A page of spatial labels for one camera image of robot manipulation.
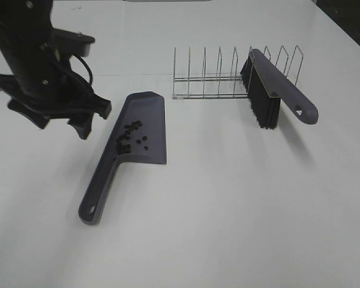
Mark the pile of coffee beans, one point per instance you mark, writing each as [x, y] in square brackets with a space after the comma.
[131, 138]

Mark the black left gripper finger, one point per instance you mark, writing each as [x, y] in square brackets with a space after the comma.
[101, 106]
[37, 114]

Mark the metal wire dish rack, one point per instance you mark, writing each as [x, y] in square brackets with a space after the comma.
[213, 83]

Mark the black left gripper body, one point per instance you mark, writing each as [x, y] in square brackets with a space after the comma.
[43, 75]

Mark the purple plastic dustpan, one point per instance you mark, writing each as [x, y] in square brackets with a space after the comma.
[149, 107]

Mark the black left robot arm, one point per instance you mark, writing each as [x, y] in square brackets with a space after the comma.
[28, 23]

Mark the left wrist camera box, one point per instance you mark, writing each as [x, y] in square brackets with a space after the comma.
[72, 43]

